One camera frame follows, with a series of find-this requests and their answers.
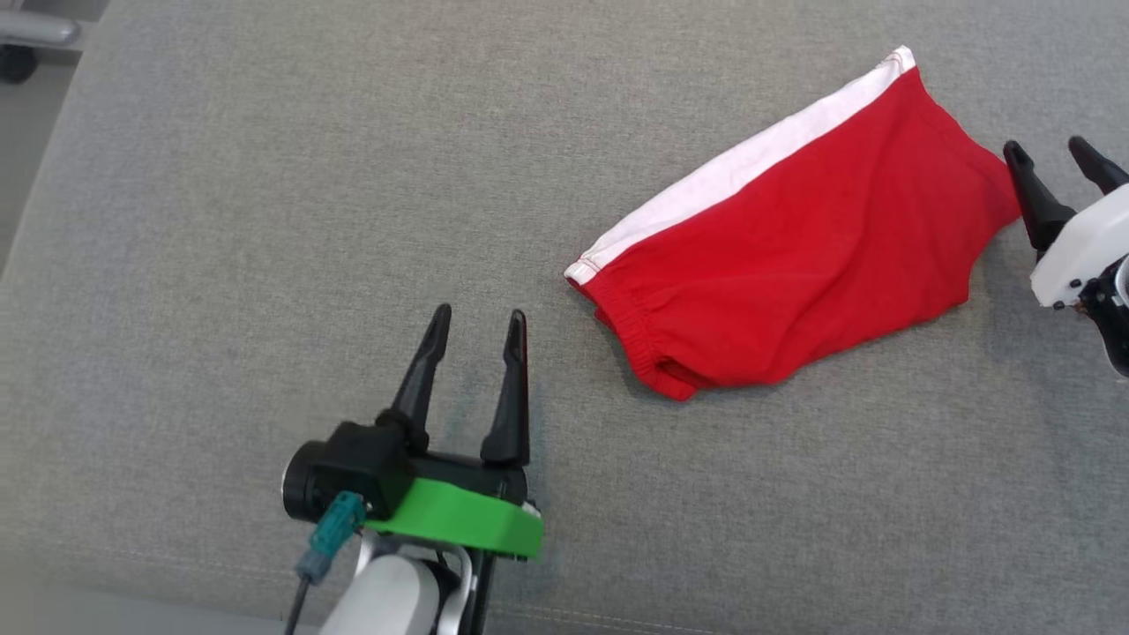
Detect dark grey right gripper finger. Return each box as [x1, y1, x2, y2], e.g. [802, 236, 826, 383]
[1068, 136, 1129, 195]
[1003, 140, 1077, 257]

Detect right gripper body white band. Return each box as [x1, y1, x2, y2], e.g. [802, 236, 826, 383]
[1029, 183, 1129, 310]

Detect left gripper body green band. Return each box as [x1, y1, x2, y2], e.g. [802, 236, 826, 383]
[366, 452, 545, 561]

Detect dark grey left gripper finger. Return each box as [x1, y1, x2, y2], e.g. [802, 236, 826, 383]
[481, 309, 531, 467]
[377, 304, 452, 451]

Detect red shorts with white stripe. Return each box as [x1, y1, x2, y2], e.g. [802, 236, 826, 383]
[564, 46, 1022, 402]

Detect grey fabric sofa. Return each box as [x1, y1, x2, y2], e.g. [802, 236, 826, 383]
[0, 0, 1129, 635]

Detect black caster wheel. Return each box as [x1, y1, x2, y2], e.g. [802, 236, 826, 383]
[0, 44, 39, 86]

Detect grey metal base leg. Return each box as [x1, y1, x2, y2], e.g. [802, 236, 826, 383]
[0, 9, 82, 49]

